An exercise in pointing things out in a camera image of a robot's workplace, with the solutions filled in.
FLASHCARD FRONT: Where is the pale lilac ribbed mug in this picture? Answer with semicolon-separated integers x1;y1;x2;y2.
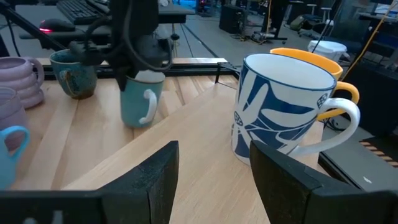
0;56;45;110

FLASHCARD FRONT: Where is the black table edge rail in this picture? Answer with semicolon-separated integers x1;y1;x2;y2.
43;62;240;79

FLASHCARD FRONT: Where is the black metal shelf leg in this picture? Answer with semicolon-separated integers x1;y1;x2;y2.
214;62;242;91

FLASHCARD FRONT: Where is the teal mug white handle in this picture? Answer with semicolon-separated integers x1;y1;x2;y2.
120;70;166;129

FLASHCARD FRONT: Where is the light blue faceted mug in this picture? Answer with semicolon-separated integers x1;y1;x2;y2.
0;125;31;190

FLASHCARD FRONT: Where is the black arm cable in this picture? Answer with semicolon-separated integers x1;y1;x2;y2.
83;14;114;44

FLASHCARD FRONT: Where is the black keyboard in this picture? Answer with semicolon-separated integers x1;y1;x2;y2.
56;0;110;26

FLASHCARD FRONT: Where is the white bucket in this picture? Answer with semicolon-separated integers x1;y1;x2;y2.
307;40;348;62

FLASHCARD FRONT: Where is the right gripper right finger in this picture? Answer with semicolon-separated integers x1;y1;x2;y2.
249;139;323;224

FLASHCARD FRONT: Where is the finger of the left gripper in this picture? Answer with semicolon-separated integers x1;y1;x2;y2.
114;67;137;93

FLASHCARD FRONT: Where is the speckled teal mug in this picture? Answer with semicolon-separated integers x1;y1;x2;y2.
49;49;98;100

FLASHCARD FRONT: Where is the black equipment stand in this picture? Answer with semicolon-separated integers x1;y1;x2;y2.
250;0;289;44

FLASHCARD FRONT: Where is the dark purple ribbed mug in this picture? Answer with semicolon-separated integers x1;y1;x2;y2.
0;86;31;153

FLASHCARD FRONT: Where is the yellow cable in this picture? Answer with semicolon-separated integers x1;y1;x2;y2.
340;0;398;74

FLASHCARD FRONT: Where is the black computer mouse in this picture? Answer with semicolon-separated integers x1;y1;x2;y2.
39;18;76;34

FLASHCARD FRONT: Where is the black cabinet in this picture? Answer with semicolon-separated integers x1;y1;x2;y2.
341;58;398;138

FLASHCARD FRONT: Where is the white mug blue pattern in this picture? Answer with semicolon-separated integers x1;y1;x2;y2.
231;52;361;166

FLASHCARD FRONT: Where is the black desk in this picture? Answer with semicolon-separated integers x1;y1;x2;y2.
14;0;196;43

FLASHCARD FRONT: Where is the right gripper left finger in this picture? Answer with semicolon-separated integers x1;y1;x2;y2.
98;140;180;224

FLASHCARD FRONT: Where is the black computer tower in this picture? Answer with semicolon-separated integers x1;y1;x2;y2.
219;4;247;34

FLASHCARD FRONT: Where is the black diagonal frame strut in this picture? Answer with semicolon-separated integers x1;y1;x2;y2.
0;1;68;52

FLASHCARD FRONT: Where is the background office chair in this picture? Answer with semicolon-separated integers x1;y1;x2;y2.
289;2;335;40

